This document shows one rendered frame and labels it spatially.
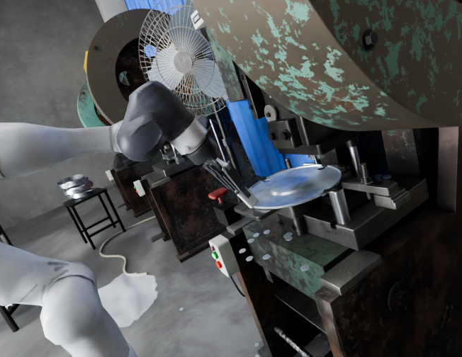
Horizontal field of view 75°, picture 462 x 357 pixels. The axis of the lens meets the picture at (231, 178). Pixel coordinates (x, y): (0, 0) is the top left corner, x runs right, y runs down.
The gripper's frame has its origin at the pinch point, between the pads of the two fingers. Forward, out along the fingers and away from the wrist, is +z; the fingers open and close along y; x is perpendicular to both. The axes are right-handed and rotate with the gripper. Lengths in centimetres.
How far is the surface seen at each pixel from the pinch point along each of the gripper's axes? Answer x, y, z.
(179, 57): 47, -74, -34
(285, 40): 4, 41, -32
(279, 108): 25.1, 0.0, -9.0
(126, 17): 63, -130, -69
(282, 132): 19.0, 3.4, -5.3
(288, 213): 4.7, 2.9, 12.9
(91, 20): 220, -656, -179
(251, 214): -3.4, 3.4, 2.7
